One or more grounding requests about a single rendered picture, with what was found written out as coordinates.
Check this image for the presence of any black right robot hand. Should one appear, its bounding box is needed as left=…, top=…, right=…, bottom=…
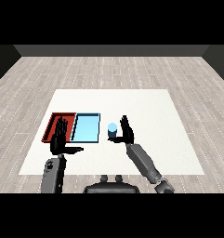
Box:
left=107, top=114, right=135, bottom=145

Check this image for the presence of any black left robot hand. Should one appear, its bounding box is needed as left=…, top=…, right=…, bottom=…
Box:
left=49, top=117, right=85, bottom=156

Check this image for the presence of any small blue can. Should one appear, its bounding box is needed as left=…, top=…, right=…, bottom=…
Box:
left=107, top=122, right=118, bottom=139

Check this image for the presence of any red shallow open box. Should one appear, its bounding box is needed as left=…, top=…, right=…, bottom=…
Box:
left=41, top=112, right=77, bottom=144

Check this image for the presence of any light blue shallow open box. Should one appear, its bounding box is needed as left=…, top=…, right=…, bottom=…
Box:
left=69, top=112, right=101, bottom=144

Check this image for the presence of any dark grey robot body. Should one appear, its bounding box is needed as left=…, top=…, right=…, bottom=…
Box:
left=83, top=175, right=140, bottom=194

